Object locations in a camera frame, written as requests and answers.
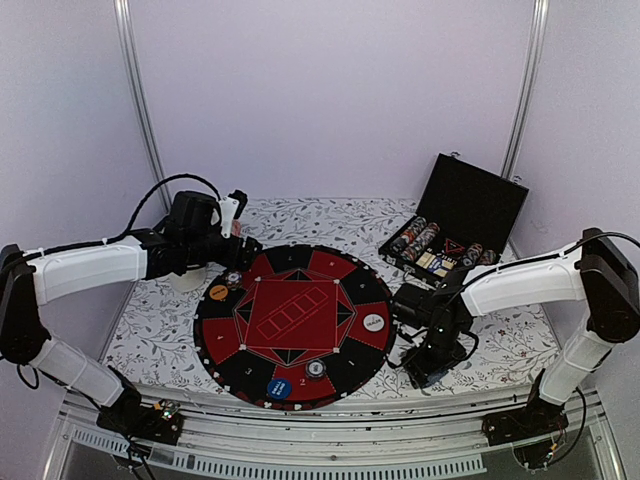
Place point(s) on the aluminium frame post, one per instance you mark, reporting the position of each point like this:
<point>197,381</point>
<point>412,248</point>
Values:
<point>530,72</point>
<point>124,25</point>

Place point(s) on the right aluminium frame post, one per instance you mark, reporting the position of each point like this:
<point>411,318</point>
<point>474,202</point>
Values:
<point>530,72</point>

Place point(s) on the blue playing card deck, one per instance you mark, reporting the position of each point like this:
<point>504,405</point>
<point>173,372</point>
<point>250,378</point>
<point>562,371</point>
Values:
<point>436,376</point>

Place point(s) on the red patterned small bowl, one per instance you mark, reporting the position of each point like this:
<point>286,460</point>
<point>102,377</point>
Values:
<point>236,229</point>

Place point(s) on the chip row outer right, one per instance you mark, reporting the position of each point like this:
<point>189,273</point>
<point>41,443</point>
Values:
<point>488,257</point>

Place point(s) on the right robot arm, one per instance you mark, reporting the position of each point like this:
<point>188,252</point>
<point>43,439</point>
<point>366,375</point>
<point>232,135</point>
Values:
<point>592,270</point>

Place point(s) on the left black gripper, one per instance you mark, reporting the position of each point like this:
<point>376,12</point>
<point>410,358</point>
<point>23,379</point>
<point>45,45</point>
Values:
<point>248,257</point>

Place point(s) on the chrome case handle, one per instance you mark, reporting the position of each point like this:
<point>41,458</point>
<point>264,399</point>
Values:
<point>417,279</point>

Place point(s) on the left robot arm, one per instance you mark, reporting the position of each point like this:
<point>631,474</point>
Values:
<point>35,279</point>

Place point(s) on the black poker chip case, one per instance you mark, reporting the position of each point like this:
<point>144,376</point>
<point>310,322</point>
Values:
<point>470,205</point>

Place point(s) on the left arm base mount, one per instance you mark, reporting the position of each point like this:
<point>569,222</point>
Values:
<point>161,423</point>

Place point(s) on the round red black poker mat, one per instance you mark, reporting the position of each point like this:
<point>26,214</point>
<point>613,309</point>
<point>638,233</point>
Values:
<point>297,303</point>

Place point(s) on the chip row inner right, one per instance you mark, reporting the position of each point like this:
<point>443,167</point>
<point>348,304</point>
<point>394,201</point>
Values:
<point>470,257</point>

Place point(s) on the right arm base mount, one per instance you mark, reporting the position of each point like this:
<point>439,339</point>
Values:
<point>537,417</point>

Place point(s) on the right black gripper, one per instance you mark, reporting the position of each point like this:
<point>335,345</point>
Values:
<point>419,368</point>

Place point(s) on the small poker chip stack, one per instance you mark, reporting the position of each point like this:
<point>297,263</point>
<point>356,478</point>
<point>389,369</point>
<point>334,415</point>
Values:
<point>315,370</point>

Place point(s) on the white dealer button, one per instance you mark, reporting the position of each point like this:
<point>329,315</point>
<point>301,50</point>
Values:
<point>374,323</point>

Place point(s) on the cream ceramic cup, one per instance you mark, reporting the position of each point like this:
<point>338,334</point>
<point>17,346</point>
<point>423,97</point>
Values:
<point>189,281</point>

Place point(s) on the left aluminium frame post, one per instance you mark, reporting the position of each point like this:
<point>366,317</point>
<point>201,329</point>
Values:
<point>124,25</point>

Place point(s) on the blue small blind button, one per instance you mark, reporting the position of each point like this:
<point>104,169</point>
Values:
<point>279,389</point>

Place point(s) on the chip row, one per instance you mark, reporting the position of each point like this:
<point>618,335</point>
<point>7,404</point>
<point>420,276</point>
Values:
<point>470,257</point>
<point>413,251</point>
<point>408,235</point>
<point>488,257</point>

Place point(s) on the aluminium front rail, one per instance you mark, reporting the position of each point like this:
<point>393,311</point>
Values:
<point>416,437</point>

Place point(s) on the chip row back left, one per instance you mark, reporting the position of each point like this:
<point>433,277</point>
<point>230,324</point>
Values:
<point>408,235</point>

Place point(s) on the orange big blind button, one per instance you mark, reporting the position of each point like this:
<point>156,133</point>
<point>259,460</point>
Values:
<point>218,292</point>

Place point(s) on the boxed texas holdem cards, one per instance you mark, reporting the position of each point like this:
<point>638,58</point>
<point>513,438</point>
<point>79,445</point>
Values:
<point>436,264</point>

